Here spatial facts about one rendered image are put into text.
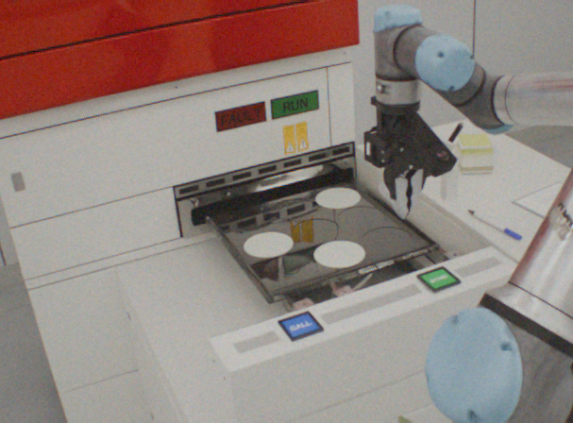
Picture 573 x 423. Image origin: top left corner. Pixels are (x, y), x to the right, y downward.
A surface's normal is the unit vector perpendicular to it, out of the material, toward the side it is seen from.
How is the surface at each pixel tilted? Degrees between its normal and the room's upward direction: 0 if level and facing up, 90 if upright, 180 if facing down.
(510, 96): 69
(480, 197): 0
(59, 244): 90
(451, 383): 56
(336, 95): 90
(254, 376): 90
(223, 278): 0
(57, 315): 90
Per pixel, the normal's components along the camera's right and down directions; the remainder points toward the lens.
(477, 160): -0.04, 0.47
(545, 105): -0.78, 0.37
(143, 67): 0.41, 0.40
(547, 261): -0.54, -0.29
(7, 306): -0.07, -0.88
